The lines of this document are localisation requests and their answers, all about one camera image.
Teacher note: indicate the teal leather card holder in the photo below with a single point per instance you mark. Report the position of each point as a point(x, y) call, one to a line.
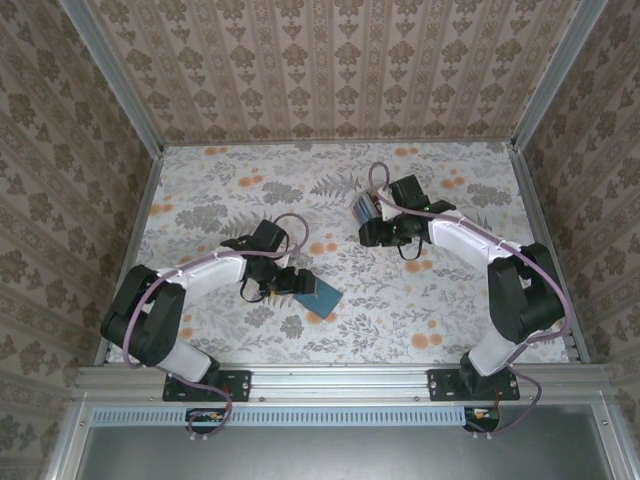
point(322, 300)

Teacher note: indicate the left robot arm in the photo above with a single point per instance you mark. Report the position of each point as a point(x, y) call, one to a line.
point(150, 310)

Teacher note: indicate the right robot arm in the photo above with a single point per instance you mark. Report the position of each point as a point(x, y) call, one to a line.
point(525, 300)

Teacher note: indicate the teal line-pattern credit card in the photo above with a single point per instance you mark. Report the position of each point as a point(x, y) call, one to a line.
point(361, 210)

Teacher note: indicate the clear plastic card box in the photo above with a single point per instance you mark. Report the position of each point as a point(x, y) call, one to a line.
point(367, 207)

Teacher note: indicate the blue credit card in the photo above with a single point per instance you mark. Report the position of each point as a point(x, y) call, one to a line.
point(372, 204)

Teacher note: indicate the floral patterned table cover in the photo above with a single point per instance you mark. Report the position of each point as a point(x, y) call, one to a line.
point(250, 175)

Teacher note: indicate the small electronics board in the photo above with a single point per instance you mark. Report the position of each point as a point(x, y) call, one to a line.
point(482, 416)
point(205, 417)

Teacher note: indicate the grey metal cabinet panel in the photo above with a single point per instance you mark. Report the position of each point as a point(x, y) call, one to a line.
point(325, 455)

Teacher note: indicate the aluminium frame rail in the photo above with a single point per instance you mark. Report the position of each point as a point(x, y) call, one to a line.
point(340, 382)

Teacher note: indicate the aluminium side rail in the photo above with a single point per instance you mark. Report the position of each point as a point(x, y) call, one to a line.
point(131, 250)
point(533, 200)

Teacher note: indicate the aluminium frame post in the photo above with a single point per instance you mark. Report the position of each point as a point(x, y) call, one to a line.
point(120, 75)
point(554, 75)

